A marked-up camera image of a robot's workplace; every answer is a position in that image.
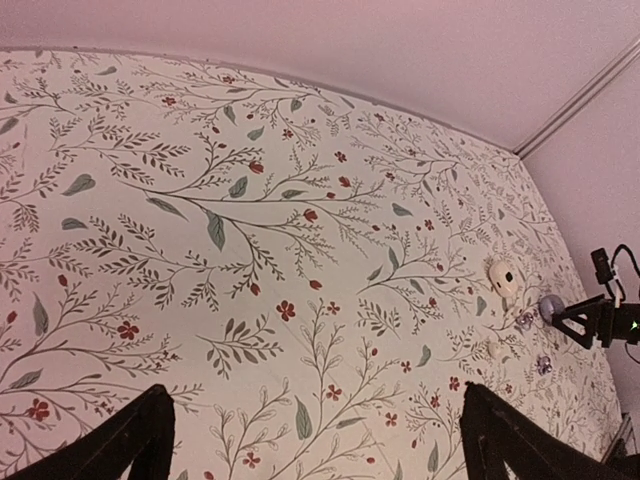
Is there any white earbud charging case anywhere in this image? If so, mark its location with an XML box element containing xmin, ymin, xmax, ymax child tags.
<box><xmin>488</xmin><ymin>260</ymin><xmax>519</xmax><ymax>299</ymax></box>

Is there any floral patterned table mat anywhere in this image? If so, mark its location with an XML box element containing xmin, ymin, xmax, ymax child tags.
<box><xmin>1</xmin><ymin>50</ymin><xmax>621</xmax><ymax>479</ymax></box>

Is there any purple earbud charging case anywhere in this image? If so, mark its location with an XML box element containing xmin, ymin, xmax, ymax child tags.
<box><xmin>538</xmin><ymin>294</ymin><xmax>565</xmax><ymax>325</ymax></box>

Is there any right aluminium corner post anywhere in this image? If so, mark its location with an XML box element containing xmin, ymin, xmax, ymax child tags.
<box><xmin>513</xmin><ymin>35</ymin><xmax>639</xmax><ymax>160</ymax></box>

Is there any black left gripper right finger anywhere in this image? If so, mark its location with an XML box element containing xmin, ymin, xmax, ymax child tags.
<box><xmin>460</xmin><ymin>382</ymin><xmax>639</xmax><ymax>480</ymax></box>

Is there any white earbud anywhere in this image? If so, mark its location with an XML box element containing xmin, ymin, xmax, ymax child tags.
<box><xmin>487</xmin><ymin>340</ymin><xmax>510</xmax><ymax>360</ymax></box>
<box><xmin>502</xmin><ymin>296</ymin><xmax>521</xmax><ymax>316</ymax></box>

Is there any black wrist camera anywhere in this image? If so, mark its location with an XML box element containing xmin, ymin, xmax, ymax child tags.
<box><xmin>591</xmin><ymin>248</ymin><xmax>614</xmax><ymax>285</ymax></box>

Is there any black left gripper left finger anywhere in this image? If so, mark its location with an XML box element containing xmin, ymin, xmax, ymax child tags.
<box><xmin>10</xmin><ymin>384</ymin><xmax>176</xmax><ymax>480</ymax></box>

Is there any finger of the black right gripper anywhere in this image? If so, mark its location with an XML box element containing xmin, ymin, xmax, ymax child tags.
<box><xmin>551</xmin><ymin>295</ymin><xmax>615</xmax><ymax>348</ymax></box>

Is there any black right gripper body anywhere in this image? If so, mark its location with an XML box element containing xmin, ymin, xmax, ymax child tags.
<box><xmin>612</xmin><ymin>303</ymin><xmax>640</xmax><ymax>345</ymax></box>

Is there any purple earbud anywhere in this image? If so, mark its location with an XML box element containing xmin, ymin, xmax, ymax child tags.
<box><xmin>516</xmin><ymin>312</ymin><xmax>534</xmax><ymax>331</ymax></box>
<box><xmin>536</xmin><ymin>355</ymin><xmax>553</xmax><ymax>376</ymax></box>

